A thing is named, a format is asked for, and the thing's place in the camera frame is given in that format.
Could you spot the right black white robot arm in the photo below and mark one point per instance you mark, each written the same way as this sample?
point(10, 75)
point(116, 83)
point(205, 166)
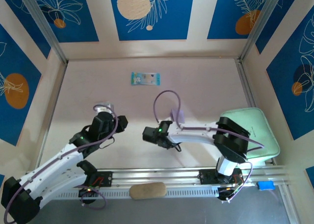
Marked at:
point(233, 140)

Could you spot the beige oval pad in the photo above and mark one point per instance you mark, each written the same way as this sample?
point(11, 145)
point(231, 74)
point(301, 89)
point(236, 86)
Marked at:
point(147, 191)

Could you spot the mint green tray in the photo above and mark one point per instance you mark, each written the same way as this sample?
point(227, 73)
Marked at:
point(265, 135)

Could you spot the aluminium table edge rail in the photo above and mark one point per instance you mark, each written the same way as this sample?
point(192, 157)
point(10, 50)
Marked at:
point(52, 111)
point(245, 82)

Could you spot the aluminium frame post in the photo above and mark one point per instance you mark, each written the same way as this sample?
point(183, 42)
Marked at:
point(260, 25)
point(44, 25)

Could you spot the blue plastic block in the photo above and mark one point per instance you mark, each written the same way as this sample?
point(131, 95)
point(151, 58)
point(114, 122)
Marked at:
point(266, 185)

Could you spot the black controller board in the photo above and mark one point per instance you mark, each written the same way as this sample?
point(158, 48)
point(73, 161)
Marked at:
point(84, 193)
point(224, 193)

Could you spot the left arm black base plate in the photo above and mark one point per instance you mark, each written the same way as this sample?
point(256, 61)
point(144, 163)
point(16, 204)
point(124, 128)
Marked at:
point(108, 178)

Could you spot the aluminium mounting rail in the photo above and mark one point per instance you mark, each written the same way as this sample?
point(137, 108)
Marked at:
point(159, 176)

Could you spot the blue snack packet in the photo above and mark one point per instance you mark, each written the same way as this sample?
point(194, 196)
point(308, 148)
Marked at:
point(144, 79)

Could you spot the blue floral wall panel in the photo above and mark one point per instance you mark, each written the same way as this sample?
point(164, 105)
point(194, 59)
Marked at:
point(81, 25)
point(14, 57)
point(279, 18)
point(22, 20)
point(277, 99)
point(171, 25)
point(220, 25)

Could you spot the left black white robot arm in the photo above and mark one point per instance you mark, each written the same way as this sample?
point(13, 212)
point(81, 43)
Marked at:
point(19, 199)

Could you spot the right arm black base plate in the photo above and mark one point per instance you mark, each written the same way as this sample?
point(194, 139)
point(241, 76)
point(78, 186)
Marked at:
point(206, 177)

